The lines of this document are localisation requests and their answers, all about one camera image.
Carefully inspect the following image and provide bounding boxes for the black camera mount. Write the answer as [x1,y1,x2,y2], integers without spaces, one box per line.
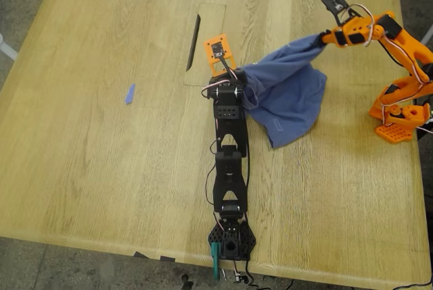
[320,0,365,26]

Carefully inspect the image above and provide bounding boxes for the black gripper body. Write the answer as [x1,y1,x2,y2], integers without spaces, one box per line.
[208,66,247,90]

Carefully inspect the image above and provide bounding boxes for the teal clamp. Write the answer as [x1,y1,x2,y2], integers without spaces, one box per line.
[210,241,221,280]

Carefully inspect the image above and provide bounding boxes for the black camera cable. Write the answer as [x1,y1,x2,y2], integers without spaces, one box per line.
[219,53,240,81]

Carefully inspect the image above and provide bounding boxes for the white chair leg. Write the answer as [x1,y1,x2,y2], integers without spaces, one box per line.
[0,32,19,62]

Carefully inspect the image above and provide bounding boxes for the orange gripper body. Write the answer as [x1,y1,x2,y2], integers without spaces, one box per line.
[333,15,385,48]

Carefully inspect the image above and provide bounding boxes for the blue T-shirt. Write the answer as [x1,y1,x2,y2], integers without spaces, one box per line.
[240,32,328,150]

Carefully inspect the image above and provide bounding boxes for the small cable connectors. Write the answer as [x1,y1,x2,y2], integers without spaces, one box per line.
[219,267,250,285]

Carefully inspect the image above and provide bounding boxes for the wooden table cable hatch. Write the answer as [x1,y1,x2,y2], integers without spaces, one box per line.
[183,3,227,88]

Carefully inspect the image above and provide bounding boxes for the small blue tape piece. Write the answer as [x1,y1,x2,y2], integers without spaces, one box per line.
[124,83,137,105]

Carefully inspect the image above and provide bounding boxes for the orange camera mount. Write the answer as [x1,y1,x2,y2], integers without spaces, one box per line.
[203,33,237,76]

